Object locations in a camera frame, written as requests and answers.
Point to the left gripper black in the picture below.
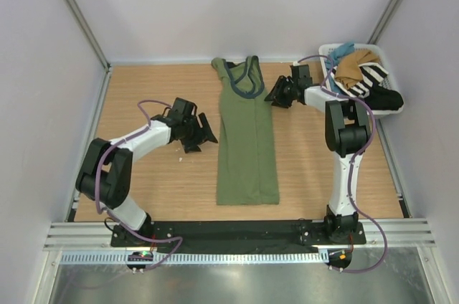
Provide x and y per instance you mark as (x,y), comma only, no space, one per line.
(192,145)

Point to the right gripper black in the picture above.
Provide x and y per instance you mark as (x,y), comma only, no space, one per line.
(276,94)

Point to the green tank top blue trim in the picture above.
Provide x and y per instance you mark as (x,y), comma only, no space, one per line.
(246,169)

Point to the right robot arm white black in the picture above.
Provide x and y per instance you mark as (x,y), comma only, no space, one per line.
(347,131)

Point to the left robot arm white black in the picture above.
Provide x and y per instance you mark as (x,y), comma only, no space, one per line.
(105,174)

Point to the tan tank top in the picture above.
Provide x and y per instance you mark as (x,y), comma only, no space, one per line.
(348,73)

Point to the black white striped tank top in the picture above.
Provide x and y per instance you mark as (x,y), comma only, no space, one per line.
(373,74)

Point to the white plastic laundry basket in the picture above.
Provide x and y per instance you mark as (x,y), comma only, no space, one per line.
(387,83)

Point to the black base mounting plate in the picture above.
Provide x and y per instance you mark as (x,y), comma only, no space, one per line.
(253,237)

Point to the white slotted cable duct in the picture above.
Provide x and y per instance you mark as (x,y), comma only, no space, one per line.
(140,258)

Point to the left aluminium corner post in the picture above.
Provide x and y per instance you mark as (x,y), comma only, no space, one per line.
(87,32)

